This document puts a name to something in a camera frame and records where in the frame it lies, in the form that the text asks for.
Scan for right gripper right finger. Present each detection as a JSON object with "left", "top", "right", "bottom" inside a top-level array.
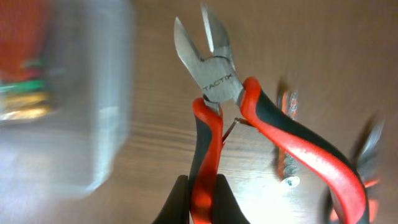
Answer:
[{"left": 213, "top": 174, "right": 249, "bottom": 224}]

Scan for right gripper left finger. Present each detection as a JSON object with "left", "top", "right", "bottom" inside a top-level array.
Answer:
[{"left": 152, "top": 175, "right": 190, "bottom": 224}]

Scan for red handled cutting pliers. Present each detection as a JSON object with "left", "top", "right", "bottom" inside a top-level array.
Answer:
[{"left": 174, "top": 4, "right": 369, "bottom": 223}]

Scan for clear plastic container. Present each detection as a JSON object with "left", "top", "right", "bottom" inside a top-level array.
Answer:
[{"left": 0, "top": 0, "right": 134, "bottom": 200}]

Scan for orange scraper wooden handle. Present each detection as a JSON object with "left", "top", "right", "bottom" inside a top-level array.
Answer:
[{"left": 1, "top": 0, "right": 52, "bottom": 82}]

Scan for copper terminal bar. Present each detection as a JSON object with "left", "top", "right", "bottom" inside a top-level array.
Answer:
[{"left": 275, "top": 88, "right": 302, "bottom": 189}]

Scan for orange black long-nose pliers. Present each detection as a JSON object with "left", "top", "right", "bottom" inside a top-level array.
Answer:
[{"left": 320, "top": 118, "right": 386, "bottom": 224}]

